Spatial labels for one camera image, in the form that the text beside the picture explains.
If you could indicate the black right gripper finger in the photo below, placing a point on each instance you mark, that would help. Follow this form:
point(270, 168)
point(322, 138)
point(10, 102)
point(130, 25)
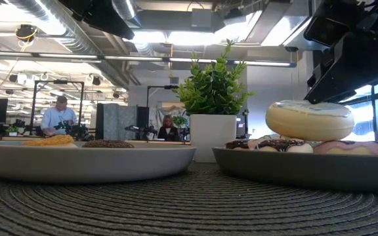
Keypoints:
point(356, 65)
point(333, 24)

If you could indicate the large white glazed donut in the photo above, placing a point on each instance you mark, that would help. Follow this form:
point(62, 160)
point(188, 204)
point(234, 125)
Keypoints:
point(307, 123)

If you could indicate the large pink glazed donut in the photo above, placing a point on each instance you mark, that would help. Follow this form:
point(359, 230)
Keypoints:
point(356, 148)

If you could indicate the large chocolate striped donut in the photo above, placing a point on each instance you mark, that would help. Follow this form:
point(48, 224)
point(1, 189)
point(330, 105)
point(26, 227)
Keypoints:
point(274, 145)

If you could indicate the small chocolate donut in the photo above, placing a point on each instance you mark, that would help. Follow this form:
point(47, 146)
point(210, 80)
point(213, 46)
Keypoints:
point(108, 144)

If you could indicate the small orange donut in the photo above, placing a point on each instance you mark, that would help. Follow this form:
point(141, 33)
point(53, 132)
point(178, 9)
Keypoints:
point(49, 141)

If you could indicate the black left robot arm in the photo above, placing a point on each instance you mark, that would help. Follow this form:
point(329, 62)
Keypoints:
point(103, 16)

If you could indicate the dark grey plate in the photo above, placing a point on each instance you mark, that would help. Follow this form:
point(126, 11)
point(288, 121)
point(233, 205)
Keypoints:
point(307, 170)

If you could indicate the small potted green plant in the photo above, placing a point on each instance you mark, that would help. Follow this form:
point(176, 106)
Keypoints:
point(212, 137)

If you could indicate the small background plant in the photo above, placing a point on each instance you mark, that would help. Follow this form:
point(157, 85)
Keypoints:
point(180, 120)

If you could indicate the person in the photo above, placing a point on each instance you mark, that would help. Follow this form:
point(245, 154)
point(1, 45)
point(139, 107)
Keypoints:
point(168, 131)
point(57, 118)

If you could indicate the linear ceiling light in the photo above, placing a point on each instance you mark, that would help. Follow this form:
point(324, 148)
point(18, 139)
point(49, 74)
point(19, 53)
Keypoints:
point(133, 58)

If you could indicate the round dark woven placemat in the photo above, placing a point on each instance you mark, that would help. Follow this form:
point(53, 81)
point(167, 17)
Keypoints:
point(189, 209)

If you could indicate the grey partition panel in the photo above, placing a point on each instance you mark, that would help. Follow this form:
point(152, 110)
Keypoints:
point(117, 121)

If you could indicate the light grey plate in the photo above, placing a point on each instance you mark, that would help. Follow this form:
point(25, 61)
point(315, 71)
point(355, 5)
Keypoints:
point(87, 164)

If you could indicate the black round ceiling device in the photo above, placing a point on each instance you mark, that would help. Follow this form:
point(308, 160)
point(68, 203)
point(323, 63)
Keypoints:
point(25, 32)

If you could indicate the silver ventilation duct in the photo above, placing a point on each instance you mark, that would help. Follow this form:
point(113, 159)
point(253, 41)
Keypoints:
point(77, 36)

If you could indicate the black background rig frame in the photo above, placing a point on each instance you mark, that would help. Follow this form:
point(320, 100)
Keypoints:
point(59, 82)

